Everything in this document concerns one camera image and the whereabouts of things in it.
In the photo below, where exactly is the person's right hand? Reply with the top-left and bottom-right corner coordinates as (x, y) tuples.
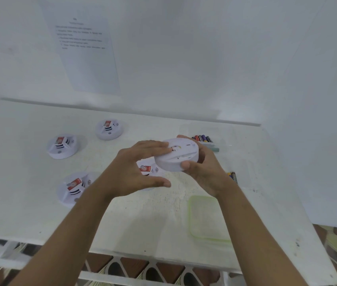
(176, 135), (234, 199)

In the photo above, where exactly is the person's left hand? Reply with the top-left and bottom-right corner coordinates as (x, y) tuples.
(92, 140), (174, 201)

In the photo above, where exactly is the white round smoke detector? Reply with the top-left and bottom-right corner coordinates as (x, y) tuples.
(46, 133), (79, 160)
(56, 172), (97, 209)
(95, 119), (124, 141)
(135, 157), (168, 191)
(154, 145), (200, 172)

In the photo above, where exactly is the clear battery container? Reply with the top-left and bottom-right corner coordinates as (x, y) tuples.
(179, 123), (236, 152)

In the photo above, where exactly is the large green-rimmed clear lid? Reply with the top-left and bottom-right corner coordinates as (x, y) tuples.
(187, 195), (232, 243)

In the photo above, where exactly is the person's left forearm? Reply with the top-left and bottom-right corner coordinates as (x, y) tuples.
(9, 183), (111, 286)

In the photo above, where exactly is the person's right forearm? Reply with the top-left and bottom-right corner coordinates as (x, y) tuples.
(217, 183), (309, 286)

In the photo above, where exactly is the printed white paper sheet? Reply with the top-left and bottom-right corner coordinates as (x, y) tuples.
(38, 0), (121, 96)

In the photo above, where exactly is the white metal table frame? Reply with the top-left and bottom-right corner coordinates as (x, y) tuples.
(0, 235), (244, 286)

